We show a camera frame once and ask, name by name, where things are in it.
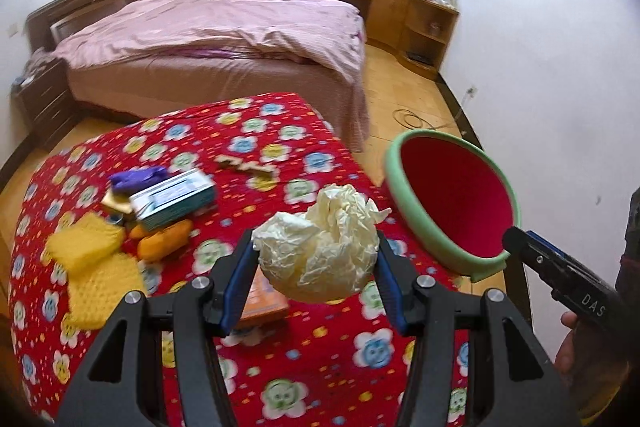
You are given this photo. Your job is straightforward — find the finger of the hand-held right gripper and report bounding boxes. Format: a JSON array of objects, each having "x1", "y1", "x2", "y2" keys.
[
  {"x1": 525, "y1": 231, "x2": 576, "y2": 269},
  {"x1": 502, "y1": 227, "x2": 558, "y2": 295}
]

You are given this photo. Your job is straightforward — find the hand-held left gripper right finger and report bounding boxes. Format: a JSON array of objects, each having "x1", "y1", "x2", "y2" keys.
[{"x1": 375, "y1": 231, "x2": 568, "y2": 427}]

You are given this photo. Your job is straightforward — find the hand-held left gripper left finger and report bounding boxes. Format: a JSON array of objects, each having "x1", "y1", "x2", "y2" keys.
[{"x1": 57, "y1": 229, "x2": 256, "y2": 427}]

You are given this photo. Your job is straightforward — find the cream paper ball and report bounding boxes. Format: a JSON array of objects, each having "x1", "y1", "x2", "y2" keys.
[{"x1": 251, "y1": 184, "x2": 393, "y2": 304}]

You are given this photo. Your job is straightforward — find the red bin with green rim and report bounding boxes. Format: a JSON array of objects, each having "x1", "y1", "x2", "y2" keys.
[{"x1": 384, "y1": 129, "x2": 523, "y2": 284}]

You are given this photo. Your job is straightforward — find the white and teal medicine box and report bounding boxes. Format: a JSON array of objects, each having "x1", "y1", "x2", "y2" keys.
[{"x1": 129, "y1": 168, "x2": 217, "y2": 232}]

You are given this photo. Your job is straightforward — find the yellow foam net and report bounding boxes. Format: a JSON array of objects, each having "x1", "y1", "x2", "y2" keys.
[
  {"x1": 65, "y1": 252, "x2": 151, "y2": 330},
  {"x1": 45, "y1": 212, "x2": 126, "y2": 275}
]

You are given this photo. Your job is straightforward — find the small yellow box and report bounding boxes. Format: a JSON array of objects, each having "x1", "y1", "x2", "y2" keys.
[{"x1": 100, "y1": 189, "x2": 137, "y2": 221}]

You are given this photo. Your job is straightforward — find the purple plastic packet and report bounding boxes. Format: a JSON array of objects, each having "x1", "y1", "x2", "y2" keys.
[{"x1": 109, "y1": 166, "x2": 168, "y2": 194}]

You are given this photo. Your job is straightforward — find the person's right hand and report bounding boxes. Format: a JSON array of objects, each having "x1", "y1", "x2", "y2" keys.
[{"x1": 554, "y1": 311, "x2": 632, "y2": 378}]

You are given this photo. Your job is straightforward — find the orange cardboard box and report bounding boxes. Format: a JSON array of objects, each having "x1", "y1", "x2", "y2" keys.
[{"x1": 235, "y1": 264, "x2": 291, "y2": 326}]

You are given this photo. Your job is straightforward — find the red flower printed blanket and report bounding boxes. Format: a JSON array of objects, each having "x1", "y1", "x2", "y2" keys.
[{"x1": 7, "y1": 92, "x2": 501, "y2": 427}]

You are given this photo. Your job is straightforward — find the wooden block puzzle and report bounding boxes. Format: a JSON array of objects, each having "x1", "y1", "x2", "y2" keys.
[{"x1": 216, "y1": 152, "x2": 280, "y2": 180}]

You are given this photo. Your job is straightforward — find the wooden bed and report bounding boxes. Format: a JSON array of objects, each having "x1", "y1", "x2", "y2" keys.
[{"x1": 25, "y1": 0, "x2": 371, "y2": 152}]

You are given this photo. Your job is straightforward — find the wooden corner shelf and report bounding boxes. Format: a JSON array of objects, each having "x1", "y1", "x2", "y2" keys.
[{"x1": 399, "y1": 0, "x2": 461, "y2": 81}]

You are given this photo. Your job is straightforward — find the dark wooden nightstand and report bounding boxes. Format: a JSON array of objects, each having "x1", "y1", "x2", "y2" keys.
[{"x1": 12, "y1": 52, "x2": 76, "y2": 152}]

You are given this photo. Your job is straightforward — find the pink duvet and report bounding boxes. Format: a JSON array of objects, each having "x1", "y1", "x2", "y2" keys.
[{"x1": 50, "y1": 0, "x2": 368, "y2": 82}]

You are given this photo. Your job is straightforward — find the crumpled clothes on nightstand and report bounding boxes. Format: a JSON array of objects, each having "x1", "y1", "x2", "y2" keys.
[{"x1": 20, "y1": 48, "x2": 57, "y2": 78}]

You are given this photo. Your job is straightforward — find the coiled floor cable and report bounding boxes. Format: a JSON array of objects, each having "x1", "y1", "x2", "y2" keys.
[{"x1": 392, "y1": 107, "x2": 467, "y2": 130}]

